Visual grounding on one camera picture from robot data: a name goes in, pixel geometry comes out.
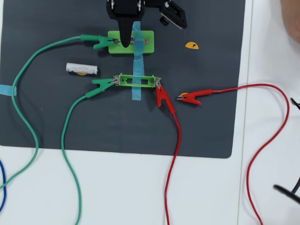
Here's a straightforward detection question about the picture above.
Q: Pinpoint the green bulb holder board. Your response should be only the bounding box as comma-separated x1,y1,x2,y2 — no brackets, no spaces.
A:
107,30,155,55

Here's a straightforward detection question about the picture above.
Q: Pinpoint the dark grey work mat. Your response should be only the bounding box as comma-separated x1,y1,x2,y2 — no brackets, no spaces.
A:
0,0,246,159

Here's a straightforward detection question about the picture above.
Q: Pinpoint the blue wire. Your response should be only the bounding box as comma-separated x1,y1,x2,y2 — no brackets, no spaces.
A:
0,160,7,211

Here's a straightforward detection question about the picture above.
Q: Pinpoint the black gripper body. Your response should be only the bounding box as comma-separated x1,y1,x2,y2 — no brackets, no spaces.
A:
106,0,146,22

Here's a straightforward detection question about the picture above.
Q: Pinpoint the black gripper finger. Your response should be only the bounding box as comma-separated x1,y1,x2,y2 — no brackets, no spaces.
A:
118,18,135,49

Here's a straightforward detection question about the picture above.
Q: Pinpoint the green alligator clip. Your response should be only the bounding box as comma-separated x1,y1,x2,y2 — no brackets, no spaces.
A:
85,78,119,99
80,34,119,51

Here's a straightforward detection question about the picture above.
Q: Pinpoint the black cable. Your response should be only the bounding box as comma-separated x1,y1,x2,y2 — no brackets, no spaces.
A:
290,97,300,111

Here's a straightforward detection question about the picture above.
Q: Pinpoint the dark thin cable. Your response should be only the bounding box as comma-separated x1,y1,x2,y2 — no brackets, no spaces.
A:
292,177,300,194

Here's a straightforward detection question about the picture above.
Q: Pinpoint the white AA battery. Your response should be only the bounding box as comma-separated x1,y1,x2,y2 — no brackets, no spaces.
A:
66,62,99,75

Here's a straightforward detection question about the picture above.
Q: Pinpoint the green battery holder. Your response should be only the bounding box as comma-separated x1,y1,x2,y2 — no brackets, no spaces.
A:
113,73,162,89

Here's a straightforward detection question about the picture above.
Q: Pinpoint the green wire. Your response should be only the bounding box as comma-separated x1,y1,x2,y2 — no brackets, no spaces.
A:
60,95,83,225
0,36,82,189

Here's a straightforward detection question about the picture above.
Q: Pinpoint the black blurry rod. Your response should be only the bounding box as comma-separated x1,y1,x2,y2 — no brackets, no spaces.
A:
273,184,300,204

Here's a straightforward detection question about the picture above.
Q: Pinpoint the red alligator clip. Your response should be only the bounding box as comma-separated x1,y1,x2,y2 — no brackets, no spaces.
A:
177,88,213,105
154,79,176,114

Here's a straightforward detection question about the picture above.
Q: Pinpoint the red wire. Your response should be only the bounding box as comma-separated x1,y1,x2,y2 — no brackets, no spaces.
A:
210,83,291,225
165,112,181,225

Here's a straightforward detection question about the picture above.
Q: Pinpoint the blurry person hand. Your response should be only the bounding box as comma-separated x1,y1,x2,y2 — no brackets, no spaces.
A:
280,0,300,44

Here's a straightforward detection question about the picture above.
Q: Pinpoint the short blue tape piece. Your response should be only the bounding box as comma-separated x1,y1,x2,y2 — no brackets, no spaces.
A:
0,84,17,97

